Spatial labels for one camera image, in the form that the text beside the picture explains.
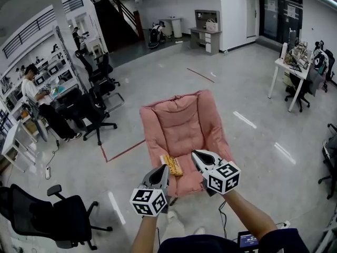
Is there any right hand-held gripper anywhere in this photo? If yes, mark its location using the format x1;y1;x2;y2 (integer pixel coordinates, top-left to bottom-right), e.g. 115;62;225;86
191;149;242;197

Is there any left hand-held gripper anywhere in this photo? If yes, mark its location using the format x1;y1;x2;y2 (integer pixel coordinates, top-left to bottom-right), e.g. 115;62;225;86
129;164;170;217

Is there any yellow book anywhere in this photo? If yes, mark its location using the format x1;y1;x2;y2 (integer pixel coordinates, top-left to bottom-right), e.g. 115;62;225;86
160;154;184;177

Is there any person's left forearm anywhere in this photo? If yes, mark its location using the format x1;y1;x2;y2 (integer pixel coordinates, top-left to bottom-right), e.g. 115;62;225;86
129;215;158;253

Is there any person's right forearm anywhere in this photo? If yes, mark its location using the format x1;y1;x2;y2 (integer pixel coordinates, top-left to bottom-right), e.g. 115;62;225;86
223;190;279;241

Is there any angled red floor tape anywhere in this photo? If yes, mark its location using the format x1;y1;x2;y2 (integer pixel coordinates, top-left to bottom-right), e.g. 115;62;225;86
101;140;146;163

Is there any person's left leg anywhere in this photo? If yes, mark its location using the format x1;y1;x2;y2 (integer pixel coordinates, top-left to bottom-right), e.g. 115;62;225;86
165;219;186;245

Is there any person's navy shirt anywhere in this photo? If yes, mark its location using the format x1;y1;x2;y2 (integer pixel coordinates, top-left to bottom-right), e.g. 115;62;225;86
157;228;311;253

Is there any short red floor tape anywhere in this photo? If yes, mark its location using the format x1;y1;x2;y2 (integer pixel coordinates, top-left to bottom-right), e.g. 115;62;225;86
186;67;215;83

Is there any black device with blue screen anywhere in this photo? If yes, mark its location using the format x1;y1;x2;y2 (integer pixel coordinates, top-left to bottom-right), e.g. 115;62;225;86
237;230;260;253

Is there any black cantilever office chair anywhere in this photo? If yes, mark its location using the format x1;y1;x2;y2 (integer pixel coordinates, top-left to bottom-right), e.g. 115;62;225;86
88;79;125;113

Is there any white oval board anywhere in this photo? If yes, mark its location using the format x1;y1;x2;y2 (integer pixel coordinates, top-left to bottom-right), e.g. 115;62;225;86
35;118;49;142

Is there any white desk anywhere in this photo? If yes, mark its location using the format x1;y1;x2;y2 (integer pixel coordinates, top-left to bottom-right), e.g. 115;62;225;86
267;42;313;113

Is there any white tote bag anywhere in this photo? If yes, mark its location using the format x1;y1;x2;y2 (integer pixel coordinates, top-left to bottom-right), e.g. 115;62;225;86
205;18;219;33

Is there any white round table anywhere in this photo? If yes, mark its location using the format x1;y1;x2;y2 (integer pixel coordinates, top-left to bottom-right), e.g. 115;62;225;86
159;17;183;39

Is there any black monitor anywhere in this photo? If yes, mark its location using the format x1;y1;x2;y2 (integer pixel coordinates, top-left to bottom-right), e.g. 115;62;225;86
288;27;300;53

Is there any black and white backpack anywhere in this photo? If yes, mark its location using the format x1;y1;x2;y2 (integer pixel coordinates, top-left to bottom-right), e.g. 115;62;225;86
312;50;328;75

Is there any white microwave oven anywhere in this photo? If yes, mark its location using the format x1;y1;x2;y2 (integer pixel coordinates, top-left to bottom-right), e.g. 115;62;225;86
34;74;49;87
47;64;63;76

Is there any white metal shelving rack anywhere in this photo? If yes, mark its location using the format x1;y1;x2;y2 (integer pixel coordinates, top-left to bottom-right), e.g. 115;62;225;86
0;26;87;115

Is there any white door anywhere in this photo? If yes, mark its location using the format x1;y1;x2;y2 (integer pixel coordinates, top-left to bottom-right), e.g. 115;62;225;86
246;0;260;39

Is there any dark staircase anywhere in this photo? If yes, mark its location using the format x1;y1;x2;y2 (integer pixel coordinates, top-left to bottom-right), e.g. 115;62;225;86
93;0;144;54

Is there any black double door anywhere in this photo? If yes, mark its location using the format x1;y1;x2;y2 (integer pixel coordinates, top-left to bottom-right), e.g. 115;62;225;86
257;0;303;46

